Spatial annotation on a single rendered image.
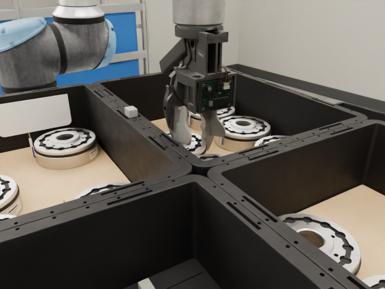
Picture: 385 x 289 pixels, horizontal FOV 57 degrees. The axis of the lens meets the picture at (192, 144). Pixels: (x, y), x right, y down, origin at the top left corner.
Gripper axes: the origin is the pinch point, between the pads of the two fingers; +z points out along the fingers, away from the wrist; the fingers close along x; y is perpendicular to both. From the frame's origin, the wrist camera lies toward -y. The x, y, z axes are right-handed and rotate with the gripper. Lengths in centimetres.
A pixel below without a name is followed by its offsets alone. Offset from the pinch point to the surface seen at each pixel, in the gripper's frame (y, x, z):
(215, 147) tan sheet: -0.5, 5.1, 2.0
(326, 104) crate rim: 11.9, 18.0, -8.0
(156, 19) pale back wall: -297, 119, 14
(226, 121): -4.5, 10.0, -0.8
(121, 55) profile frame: -195, 49, 25
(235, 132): 1.0, 8.2, -1.0
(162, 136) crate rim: 10.8, -10.1, -8.0
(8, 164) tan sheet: -11.4, -28.9, 1.9
